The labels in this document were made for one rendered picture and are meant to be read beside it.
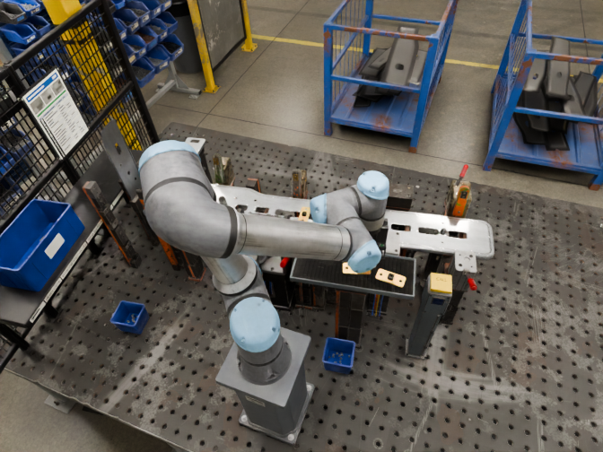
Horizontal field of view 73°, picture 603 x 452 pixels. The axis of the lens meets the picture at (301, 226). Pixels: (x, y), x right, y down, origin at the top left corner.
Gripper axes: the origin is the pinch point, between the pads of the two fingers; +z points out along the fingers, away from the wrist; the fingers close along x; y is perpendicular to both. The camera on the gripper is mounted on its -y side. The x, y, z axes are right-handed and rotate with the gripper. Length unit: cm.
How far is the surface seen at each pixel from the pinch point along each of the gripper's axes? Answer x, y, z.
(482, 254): 20, 45, 17
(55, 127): 54, -119, -9
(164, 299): 12, -79, 48
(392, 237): 17.2, 12.4, 6.8
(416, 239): 25.9, 23.0, 17.8
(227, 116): 249, -114, 118
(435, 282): -3.8, 23.1, 1.7
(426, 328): -6.2, 24.6, 25.7
